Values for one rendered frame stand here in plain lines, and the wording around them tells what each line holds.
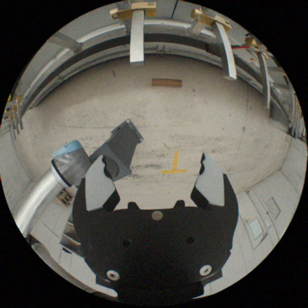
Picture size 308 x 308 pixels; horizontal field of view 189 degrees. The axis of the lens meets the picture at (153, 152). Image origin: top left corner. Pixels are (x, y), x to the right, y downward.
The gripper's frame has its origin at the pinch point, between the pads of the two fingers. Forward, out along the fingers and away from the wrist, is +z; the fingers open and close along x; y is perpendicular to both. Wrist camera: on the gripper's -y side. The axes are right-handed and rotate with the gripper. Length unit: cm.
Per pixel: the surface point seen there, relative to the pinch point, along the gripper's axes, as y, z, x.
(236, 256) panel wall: 224, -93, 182
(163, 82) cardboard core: -29, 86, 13
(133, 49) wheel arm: -20.4, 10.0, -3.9
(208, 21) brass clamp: -40.7, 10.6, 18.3
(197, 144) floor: 42, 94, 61
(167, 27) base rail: -44, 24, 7
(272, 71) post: -42, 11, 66
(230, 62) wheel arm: -21.7, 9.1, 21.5
